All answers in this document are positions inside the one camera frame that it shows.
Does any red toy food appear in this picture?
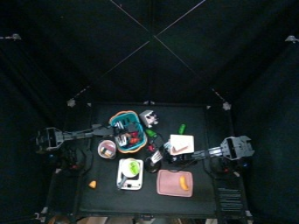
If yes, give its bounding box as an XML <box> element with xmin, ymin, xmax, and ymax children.
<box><xmin>128</xmin><ymin>131</ymin><xmax>142</xmax><ymax>145</ymax></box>

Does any black lid with knob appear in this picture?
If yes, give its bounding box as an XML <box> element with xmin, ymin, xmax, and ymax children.
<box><xmin>144</xmin><ymin>156</ymin><xmax>163</xmax><ymax>174</ymax></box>

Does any teal basket with orange rim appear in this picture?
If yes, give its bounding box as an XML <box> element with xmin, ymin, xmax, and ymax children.
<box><xmin>108</xmin><ymin>109</ymin><xmax>150</xmax><ymax>154</ymax></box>

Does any wooden box with red drawer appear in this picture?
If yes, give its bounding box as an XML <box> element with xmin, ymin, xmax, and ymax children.
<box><xmin>168</xmin><ymin>134</ymin><xmax>195</xmax><ymax>156</ymax></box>

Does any pink bowl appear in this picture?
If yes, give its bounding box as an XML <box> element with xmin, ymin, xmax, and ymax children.
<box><xmin>97</xmin><ymin>139</ymin><xmax>117</xmax><ymax>160</ymax></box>

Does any light green toy vegetable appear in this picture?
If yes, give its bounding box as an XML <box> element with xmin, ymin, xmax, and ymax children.
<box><xmin>128</xmin><ymin>161</ymin><xmax>140</xmax><ymax>176</ymax></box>

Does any green toy cucumber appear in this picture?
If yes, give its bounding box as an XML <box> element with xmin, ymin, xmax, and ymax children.
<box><xmin>178</xmin><ymin>123</ymin><xmax>188</xmax><ymax>136</ymax></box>

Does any white toy cube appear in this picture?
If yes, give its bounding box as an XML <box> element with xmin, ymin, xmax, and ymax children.
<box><xmin>138</xmin><ymin>109</ymin><xmax>162</xmax><ymax>129</ymax></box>

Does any yellow toy food piece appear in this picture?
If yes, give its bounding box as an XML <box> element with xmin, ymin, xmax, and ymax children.
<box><xmin>179</xmin><ymin>175</ymin><xmax>192</xmax><ymax>192</ymax></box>

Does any pink cutting board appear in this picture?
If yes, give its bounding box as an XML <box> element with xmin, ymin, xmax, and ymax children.
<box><xmin>155</xmin><ymin>169</ymin><xmax>195</xmax><ymax>199</ymax></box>

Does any white kitchen scale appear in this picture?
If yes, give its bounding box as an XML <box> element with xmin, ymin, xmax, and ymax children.
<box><xmin>116</xmin><ymin>157</ymin><xmax>146</xmax><ymax>192</ymax></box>

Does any cream pan with grey handle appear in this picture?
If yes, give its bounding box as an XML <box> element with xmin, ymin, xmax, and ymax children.
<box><xmin>116</xmin><ymin>158</ymin><xmax>142</xmax><ymax>189</ymax></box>

